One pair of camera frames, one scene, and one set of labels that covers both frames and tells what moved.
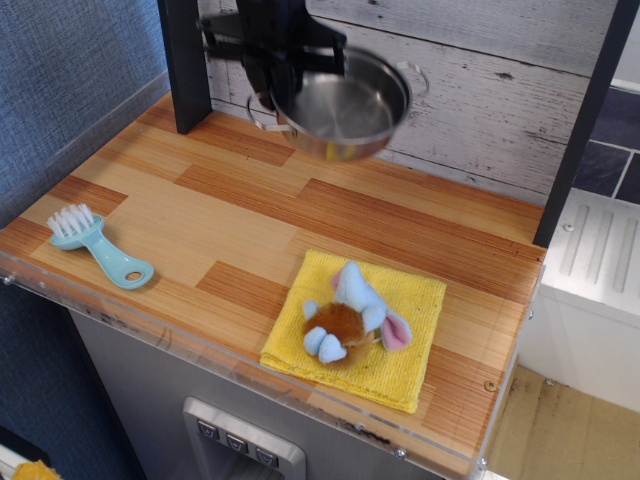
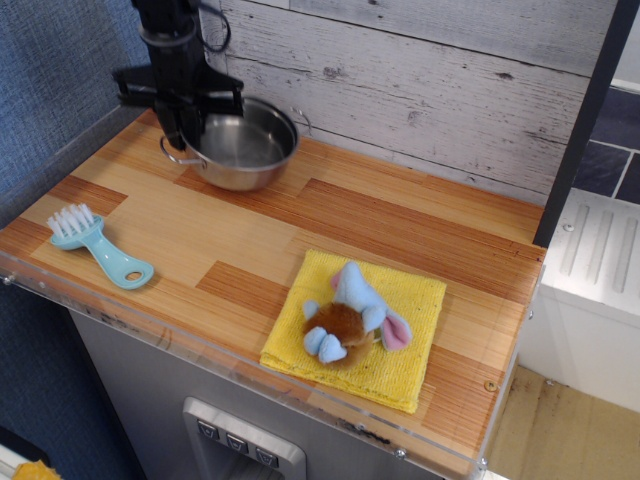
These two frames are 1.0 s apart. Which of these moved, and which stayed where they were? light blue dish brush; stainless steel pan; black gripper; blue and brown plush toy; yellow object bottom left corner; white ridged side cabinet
Moved: black gripper; stainless steel pan
Stayed: white ridged side cabinet; light blue dish brush; blue and brown plush toy; yellow object bottom left corner
